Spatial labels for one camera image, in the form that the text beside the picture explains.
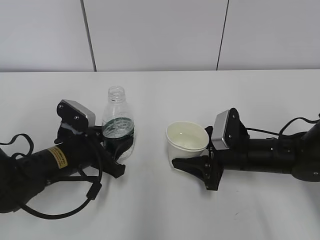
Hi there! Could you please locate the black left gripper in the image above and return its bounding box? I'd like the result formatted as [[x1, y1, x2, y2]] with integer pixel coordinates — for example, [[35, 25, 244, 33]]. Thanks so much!
[[54, 126, 134, 178]]

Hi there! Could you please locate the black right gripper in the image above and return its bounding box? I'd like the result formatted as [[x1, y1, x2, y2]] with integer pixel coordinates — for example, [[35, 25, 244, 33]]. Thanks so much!
[[171, 126, 224, 191]]

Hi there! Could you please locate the clear water bottle green label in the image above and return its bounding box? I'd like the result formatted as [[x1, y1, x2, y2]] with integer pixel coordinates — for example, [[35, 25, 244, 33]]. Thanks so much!
[[101, 86, 135, 161]]

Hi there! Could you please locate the white paper cup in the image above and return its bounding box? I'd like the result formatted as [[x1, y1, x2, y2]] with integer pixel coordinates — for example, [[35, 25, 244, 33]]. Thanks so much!
[[165, 121, 209, 167]]

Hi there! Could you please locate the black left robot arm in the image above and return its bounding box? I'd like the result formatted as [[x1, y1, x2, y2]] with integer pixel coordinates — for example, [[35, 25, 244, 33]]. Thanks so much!
[[0, 126, 134, 220]]

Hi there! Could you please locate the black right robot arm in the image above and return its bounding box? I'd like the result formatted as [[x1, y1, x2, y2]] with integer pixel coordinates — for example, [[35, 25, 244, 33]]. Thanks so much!
[[171, 108, 320, 191]]

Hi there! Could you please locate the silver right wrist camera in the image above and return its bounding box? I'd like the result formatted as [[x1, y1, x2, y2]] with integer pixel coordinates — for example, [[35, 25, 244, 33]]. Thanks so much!
[[211, 107, 250, 151]]

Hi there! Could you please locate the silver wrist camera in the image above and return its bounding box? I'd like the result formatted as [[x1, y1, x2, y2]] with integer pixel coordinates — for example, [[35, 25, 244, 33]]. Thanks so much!
[[211, 107, 250, 151], [56, 99, 96, 132]]

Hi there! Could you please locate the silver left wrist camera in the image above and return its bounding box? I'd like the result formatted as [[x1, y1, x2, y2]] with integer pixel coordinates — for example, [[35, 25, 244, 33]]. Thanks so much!
[[56, 99, 96, 132]]

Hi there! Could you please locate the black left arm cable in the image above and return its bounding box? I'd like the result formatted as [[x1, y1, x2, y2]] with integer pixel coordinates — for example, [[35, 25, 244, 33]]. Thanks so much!
[[0, 133, 103, 221]]

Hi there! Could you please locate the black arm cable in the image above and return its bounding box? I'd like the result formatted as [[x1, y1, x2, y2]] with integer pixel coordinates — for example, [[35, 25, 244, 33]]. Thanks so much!
[[0, 133, 103, 221], [246, 116, 320, 138]]

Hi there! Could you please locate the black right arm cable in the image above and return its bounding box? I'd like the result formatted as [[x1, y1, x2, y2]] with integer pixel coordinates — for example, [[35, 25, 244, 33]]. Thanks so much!
[[246, 116, 320, 138]]

